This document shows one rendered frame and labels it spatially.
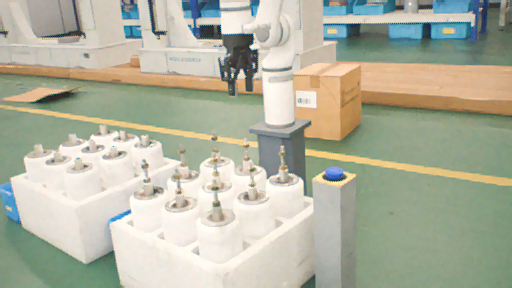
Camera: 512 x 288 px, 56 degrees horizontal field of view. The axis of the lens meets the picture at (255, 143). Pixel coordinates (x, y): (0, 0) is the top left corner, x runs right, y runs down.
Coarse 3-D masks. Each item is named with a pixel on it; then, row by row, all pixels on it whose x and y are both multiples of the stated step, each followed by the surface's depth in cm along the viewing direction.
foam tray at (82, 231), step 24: (168, 168) 153; (24, 192) 150; (48, 192) 141; (120, 192) 141; (24, 216) 156; (48, 216) 143; (72, 216) 132; (96, 216) 136; (48, 240) 148; (72, 240) 137; (96, 240) 137
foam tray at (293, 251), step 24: (312, 216) 118; (120, 240) 118; (144, 240) 111; (264, 240) 107; (288, 240) 112; (312, 240) 120; (120, 264) 122; (144, 264) 114; (168, 264) 107; (192, 264) 101; (216, 264) 99; (240, 264) 99; (264, 264) 106; (288, 264) 113; (312, 264) 122
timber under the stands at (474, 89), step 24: (0, 72) 485; (24, 72) 461; (48, 72) 440; (72, 72) 421; (96, 72) 403; (120, 72) 392; (144, 72) 383; (384, 72) 322; (408, 72) 316; (432, 72) 311; (456, 72) 306; (480, 72) 302; (504, 72) 297; (384, 96) 272; (408, 96) 264; (432, 96) 257; (456, 96) 251; (480, 96) 248; (504, 96) 244
